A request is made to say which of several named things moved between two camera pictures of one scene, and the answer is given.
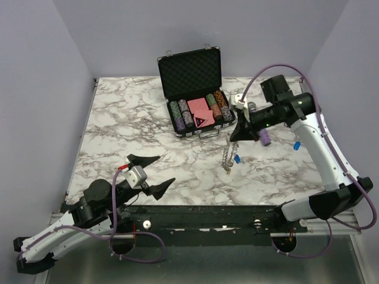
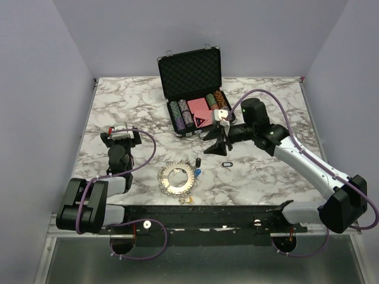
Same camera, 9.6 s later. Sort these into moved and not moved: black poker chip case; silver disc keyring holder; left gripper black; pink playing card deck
Moved: left gripper black; silver disc keyring holder
Not moved: pink playing card deck; black poker chip case
